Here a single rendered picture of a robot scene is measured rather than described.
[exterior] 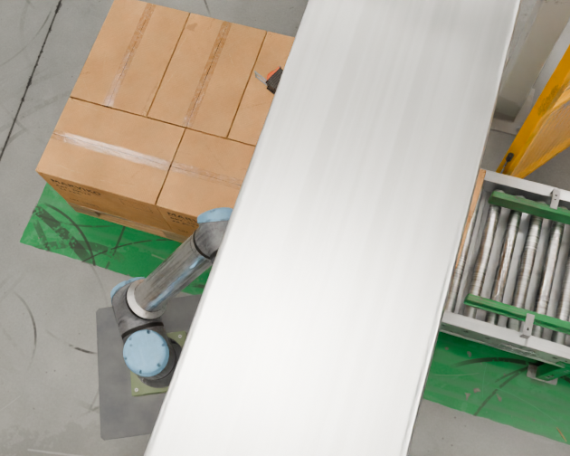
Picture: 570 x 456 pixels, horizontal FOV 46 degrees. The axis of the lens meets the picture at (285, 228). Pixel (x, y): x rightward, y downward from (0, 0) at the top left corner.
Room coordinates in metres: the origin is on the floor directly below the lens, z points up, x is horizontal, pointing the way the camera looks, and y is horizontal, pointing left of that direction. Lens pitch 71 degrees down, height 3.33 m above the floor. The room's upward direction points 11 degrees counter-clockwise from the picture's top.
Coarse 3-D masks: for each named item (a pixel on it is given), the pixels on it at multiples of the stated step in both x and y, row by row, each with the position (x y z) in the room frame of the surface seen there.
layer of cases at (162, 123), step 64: (128, 0) 2.30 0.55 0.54; (128, 64) 1.93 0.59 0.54; (192, 64) 1.86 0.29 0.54; (256, 64) 1.79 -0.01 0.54; (64, 128) 1.65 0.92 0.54; (128, 128) 1.58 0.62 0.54; (192, 128) 1.52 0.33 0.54; (256, 128) 1.46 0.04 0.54; (64, 192) 1.44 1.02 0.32; (128, 192) 1.27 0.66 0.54; (192, 192) 1.21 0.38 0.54
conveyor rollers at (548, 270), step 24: (480, 192) 0.95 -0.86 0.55; (504, 240) 0.72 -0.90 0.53; (528, 240) 0.70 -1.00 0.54; (552, 240) 0.68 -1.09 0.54; (480, 264) 0.64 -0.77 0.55; (504, 264) 0.62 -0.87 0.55; (528, 264) 0.60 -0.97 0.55; (552, 264) 0.58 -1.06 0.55; (456, 288) 0.56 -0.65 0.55; (480, 288) 0.54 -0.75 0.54; (504, 288) 0.52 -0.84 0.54; (552, 336) 0.30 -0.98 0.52
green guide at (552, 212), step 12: (492, 192) 0.91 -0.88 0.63; (552, 192) 0.87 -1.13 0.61; (504, 204) 0.86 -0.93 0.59; (516, 204) 0.84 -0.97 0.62; (528, 204) 0.82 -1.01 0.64; (540, 204) 0.81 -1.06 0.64; (552, 204) 0.80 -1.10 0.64; (540, 216) 0.79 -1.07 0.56; (552, 216) 0.77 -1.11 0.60; (564, 216) 0.75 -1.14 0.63
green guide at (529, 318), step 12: (468, 300) 0.48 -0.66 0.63; (480, 300) 0.47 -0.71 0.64; (492, 300) 0.46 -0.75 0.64; (504, 312) 0.42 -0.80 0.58; (516, 312) 0.40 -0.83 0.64; (528, 312) 0.39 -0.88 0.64; (528, 324) 0.34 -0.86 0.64; (540, 324) 0.34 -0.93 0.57; (552, 324) 0.33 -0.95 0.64; (564, 324) 0.32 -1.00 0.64; (528, 336) 0.30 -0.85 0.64
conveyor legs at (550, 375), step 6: (540, 366) 0.22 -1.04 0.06; (546, 366) 0.20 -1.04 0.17; (552, 366) 0.19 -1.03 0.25; (558, 366) 0.18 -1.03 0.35; (540, 372) 0.19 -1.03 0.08; (546, 372) 0.18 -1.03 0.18; (552, 372) 0.17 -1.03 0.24; (558, 372) 0.17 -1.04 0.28; (564, 372) 0.16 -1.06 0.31; (540, 378) 0.17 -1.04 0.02; (546, 378) 0.16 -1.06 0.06; (552, 378) 0.15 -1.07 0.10
